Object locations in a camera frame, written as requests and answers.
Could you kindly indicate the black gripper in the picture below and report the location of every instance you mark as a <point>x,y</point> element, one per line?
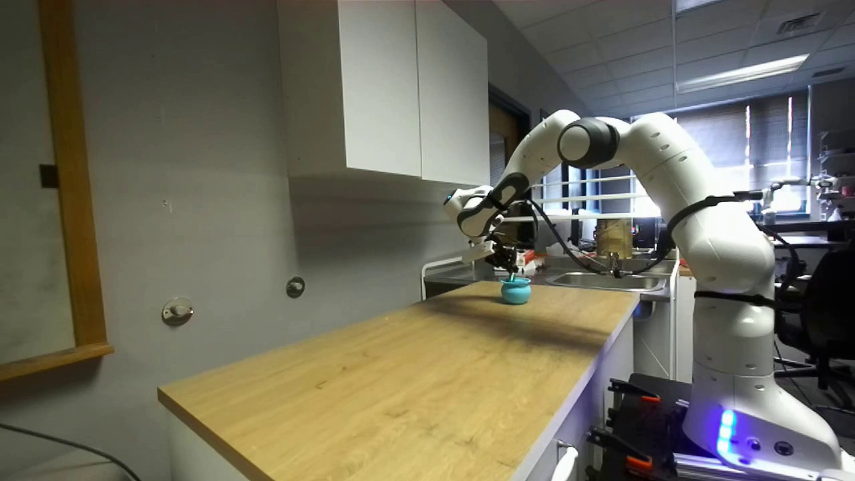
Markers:
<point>501,253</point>

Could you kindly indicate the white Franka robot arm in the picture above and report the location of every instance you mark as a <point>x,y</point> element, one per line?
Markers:
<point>712,232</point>

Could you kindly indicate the small blue cup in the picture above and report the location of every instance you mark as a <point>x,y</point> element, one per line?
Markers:
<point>515,290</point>

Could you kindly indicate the red and white box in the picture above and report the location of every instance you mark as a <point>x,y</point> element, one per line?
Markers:
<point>536,262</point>

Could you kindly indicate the black orange clamp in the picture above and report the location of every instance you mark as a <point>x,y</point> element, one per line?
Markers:
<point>636,428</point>

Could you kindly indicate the fluorescent ceiling light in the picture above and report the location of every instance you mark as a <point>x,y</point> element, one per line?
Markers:
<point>741,74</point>

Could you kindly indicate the black office chair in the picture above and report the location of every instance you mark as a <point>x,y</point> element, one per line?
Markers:
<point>824,321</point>

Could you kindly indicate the wood framed whiteboard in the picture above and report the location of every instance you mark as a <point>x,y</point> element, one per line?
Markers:
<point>67,197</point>

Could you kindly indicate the white wall cabinet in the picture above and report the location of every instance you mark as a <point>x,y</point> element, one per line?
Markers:
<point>391,90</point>

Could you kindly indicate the round metal wall knob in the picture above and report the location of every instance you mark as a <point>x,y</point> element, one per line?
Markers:
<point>294,286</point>

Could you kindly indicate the black clip on frame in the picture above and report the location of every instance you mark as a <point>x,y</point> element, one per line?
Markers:
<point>48,174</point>

